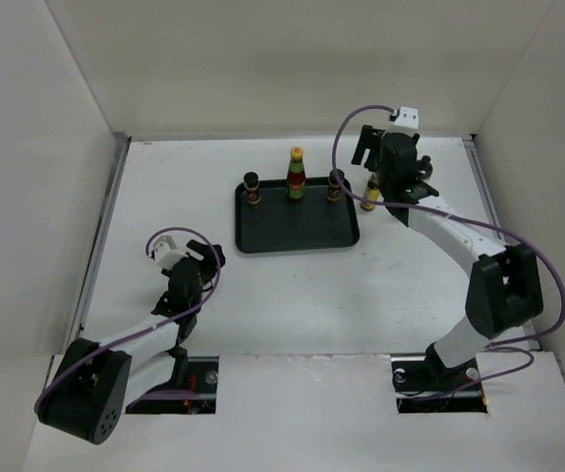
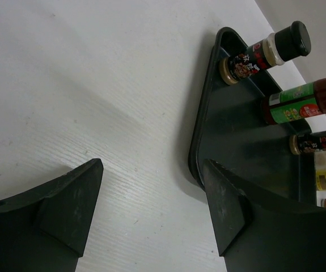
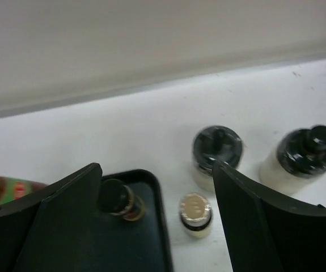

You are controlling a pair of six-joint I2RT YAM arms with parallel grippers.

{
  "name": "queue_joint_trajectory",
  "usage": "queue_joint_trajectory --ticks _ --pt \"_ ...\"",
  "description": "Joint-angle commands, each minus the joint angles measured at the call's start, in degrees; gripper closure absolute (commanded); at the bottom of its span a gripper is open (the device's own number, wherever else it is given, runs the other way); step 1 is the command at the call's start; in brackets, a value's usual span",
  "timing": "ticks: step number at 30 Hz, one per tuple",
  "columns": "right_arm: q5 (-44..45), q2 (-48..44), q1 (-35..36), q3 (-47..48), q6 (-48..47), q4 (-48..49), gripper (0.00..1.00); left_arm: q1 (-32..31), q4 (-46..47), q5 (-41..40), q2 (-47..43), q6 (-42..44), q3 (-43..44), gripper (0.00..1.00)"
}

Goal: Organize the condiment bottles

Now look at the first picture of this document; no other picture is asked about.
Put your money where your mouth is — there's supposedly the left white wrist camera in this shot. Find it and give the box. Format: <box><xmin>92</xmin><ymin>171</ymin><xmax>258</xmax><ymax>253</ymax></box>
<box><xmin>149</xmin><ymin>235</ymin><xmax>188</xmax><ymax>271</ymax></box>

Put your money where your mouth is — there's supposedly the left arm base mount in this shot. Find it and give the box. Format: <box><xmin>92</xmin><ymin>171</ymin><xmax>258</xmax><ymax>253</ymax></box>
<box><xmin>126</xmin><ymin>347</ymin><xmax>219</xmax><ymax>415</ymax></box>

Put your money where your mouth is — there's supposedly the yellow-label brown bottle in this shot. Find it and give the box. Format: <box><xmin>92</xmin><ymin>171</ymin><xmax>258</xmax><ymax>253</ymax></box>
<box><xmin>360</xmin><ymin>173</ymin><xmax>380</xmax><ymax>211</ymax></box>

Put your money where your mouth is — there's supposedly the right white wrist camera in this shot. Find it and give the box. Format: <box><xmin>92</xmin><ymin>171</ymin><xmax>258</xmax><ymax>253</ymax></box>
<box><xmin>389</xmin><ymin>106</ymin><xmax>420</xmax><ymax>135</ymax></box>

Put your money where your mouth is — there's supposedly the red sauce bottle yellow cap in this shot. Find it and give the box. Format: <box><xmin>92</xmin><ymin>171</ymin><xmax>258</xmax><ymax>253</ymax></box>
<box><xmin>287</xmin><ymin>147</ymin><xmax>306</xmax><ymax>202</ymax></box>

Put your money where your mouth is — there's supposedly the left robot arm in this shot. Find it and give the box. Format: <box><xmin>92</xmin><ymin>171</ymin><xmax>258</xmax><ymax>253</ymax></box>
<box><xmin>35</xmin><ymin>237</ymin><xmax>226</xmax><ymax>444</ymax></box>

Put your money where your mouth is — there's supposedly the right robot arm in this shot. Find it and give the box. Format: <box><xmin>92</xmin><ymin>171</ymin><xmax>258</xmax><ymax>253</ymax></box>
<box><xmin>352</xmin><ymin>126</ymin><xmax>543</xmax><ymax>389</ymax></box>

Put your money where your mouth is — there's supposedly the small spice jar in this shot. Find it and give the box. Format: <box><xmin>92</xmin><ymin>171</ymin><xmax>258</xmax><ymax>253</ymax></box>
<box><xmin>326</xmin><ymin>168</ymin><xmax>345</xmax><ymax>203</ymax></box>
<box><xmin>243</xmin><ymin>171</ymin><xmax>261</xmax><ymax>206</ymax></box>

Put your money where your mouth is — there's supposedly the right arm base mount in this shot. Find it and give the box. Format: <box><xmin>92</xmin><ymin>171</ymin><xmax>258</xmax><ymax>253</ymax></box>
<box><xmin>391</xmin><ymin>356</ymin><xmax>487</xmax><ymax>414</ymax></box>

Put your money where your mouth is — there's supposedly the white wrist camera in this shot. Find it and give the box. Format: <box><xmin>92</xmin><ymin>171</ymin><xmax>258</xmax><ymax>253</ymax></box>
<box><xmin>149</xmin><ymin>235</ymin><xmax>188</xmax><ymax>271</ymax></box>
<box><xmin>389</xmin><ymin>106</ymin><xmax>420</xmax><ymax>135</ymax></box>

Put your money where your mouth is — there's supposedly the right black-cap grinder bottle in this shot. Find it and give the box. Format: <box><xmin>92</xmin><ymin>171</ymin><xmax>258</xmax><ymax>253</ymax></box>
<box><xmin>417</xmin><ymin>155</ymin><xmax>433</xmax><ymax>180</ymax></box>

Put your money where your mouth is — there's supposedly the black plastic tray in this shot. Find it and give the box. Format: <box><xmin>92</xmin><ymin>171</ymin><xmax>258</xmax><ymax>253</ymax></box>
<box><xmin>234</xmin><ymin>176</ymin><xmax>360</xmax><ymax>255</ymax></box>

